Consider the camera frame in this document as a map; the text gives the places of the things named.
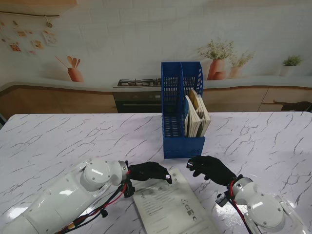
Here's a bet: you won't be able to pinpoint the hanging white note card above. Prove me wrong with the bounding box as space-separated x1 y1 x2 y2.
42 30 58 46

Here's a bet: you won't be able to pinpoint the wooden hanging rail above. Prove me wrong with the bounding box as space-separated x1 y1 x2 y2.
0 11 60 18

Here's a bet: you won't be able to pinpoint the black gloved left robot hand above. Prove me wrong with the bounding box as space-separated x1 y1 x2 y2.
128 161 173 185

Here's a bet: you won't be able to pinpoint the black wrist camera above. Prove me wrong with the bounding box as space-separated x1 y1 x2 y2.
214 192 229 208
122 179 136 199

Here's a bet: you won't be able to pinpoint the light blue cover book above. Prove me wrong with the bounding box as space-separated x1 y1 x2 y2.
184 95 199 138

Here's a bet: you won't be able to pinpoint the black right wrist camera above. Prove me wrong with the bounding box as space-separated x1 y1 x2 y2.
214 192 229 208

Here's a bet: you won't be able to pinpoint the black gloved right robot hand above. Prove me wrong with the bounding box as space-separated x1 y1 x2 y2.
186 156 237 188

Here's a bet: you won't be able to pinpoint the beige cover book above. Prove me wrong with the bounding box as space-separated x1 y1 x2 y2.
196 96 212 137

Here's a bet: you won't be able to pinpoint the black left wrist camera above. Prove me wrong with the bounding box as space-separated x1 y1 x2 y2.
122 179 136 199

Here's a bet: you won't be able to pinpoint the left arm red black cables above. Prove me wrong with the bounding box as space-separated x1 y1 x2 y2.
55 170 134 234

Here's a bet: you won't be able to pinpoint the yellow and white cover book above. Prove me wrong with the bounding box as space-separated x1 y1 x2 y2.
187 88 203 115

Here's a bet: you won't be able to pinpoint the arm red black cables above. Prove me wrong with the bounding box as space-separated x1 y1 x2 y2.
55 170 134 234
228 180 253 234

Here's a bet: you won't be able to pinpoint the white printed worksheet booklet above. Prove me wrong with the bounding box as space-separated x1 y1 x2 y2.
133 167 218 234

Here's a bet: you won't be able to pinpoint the gas hob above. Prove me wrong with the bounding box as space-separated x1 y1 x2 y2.
116 78 163 88

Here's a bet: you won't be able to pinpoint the blue plastic file holder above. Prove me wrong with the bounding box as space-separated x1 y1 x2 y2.
161 61 206 159

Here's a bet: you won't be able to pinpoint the right arm red black cables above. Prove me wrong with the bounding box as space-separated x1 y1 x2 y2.
228 180 253 234

